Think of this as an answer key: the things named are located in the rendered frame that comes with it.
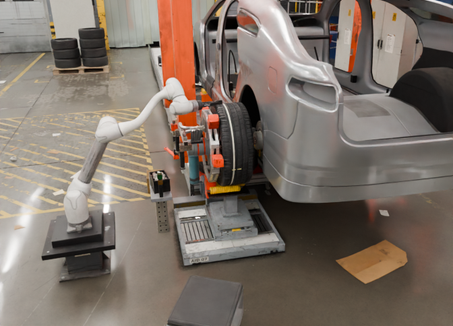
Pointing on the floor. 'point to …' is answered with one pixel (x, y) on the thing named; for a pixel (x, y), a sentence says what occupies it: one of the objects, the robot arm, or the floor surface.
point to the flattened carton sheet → (374, 261)
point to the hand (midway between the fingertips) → (218, 102)
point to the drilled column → (162, 216)
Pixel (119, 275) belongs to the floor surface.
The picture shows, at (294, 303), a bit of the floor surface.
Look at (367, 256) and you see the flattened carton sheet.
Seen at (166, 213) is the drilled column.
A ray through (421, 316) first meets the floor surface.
